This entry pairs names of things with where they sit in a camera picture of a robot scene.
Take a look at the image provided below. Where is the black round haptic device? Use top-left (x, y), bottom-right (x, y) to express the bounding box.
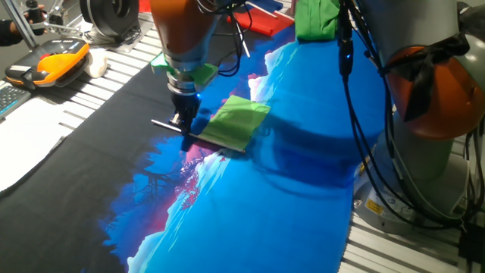
top-left (22, 0), bottom-right (146, 53)

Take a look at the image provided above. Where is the operator dark sleeve forearm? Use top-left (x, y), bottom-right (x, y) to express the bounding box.
top-left (0, 18), bottom-right (18, 47)

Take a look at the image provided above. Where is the blue flag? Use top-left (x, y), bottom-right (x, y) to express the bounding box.
top-left (249, 0), bottom-right (285, 12)

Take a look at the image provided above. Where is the white rounded block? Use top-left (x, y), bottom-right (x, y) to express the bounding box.
top-left (83, 48), bottom-right (109, 79)

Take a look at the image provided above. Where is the blue landscape print cloth mat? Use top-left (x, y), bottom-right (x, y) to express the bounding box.
top-left (0, 22), bottom-right (390, 273)

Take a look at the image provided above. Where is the black silver keyboard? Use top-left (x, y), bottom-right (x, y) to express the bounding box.
top-left (0, 80), bottom-right (32, 121)

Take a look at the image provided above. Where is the white paper sheet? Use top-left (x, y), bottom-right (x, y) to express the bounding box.
top-left (0, 96), bottom-right (75, 193)

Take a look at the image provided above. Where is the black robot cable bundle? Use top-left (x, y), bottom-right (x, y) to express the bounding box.
top-left (195, 0), bottom-right (485, 233)

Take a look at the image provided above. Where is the green handled white pointer stick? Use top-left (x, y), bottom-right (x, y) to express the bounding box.
top-left (238, 26), bottom-right (252, 59)

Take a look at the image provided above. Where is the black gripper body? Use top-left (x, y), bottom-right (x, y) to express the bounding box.
top-left (169, 89), bottom-right (202, 126)

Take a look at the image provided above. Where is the green flag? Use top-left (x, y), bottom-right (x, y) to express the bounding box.
top-left (151, 95), bottom-right (272, 154)

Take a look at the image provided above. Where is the operator bare hand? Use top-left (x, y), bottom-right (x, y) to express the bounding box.
top-left (9, 3), bottom-right (47, 37)

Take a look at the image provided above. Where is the orange black teach pendant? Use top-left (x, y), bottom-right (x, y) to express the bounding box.
top-left (4, 37), bottom-right (92, 91)

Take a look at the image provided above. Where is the crumpled green cloth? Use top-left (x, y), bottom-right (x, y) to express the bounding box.
top-left (294, 0), bottom-right (342, 42)

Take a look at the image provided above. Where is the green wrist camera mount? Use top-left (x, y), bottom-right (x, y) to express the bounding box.
top-left (150, 52), bottom-right (220, 86)

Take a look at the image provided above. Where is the grey diagonal frame strut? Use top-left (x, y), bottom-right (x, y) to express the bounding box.
top-left (2, 0), bottom-right (39, 50)

